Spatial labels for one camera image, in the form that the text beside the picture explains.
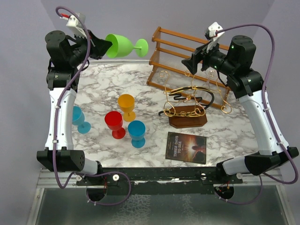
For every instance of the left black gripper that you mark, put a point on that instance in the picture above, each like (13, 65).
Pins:
(99, 47)

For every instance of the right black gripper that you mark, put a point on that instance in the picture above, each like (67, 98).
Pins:
(192, 63)

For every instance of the green plastic wine glass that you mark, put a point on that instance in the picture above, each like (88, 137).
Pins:
(122, 46)

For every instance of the clear wine glass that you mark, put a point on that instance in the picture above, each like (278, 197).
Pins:
(207, 80)

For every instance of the gold wire wine glass rack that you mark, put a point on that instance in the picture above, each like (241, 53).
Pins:
(186, 107)

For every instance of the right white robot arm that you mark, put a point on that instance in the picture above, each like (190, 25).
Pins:
(250, 89)

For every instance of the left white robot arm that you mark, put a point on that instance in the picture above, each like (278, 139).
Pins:
(66, 54)

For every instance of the wooden two-tier shelf rack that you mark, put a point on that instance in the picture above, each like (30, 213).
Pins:
(171, 48)

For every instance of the yellow plastic wine glass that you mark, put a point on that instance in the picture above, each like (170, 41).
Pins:
(126, 103)

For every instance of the light blue plastic wine glass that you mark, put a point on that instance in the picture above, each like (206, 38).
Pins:
(78, 120)

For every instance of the red plastic wine glass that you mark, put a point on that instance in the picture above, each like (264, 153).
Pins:
(114, 121)

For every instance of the dark book three days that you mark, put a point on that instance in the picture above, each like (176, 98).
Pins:
(186, 148)

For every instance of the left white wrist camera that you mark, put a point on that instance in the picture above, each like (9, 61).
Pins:
(74, 25)

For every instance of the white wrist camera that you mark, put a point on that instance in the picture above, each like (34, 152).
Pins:
(74, 25)
(212, 34)

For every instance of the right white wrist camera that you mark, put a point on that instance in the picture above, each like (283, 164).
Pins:
(212, 34)

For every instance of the black metal base rail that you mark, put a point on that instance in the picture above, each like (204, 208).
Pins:
(158, 180)

